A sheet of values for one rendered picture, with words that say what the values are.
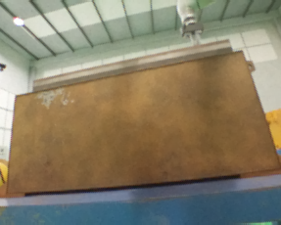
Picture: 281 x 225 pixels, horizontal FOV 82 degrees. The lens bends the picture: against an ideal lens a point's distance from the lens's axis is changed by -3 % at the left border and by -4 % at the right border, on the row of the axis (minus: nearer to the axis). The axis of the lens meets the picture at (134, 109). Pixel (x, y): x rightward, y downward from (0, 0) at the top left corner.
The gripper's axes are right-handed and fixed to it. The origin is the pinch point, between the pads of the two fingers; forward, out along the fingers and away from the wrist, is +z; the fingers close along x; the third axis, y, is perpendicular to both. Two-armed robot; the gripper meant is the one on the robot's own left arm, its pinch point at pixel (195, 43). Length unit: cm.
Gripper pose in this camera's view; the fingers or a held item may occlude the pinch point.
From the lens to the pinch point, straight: 113.1
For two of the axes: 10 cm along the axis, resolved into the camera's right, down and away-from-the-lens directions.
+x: 9.7, -1.6, -1.6
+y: -2.0, -2.6, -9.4
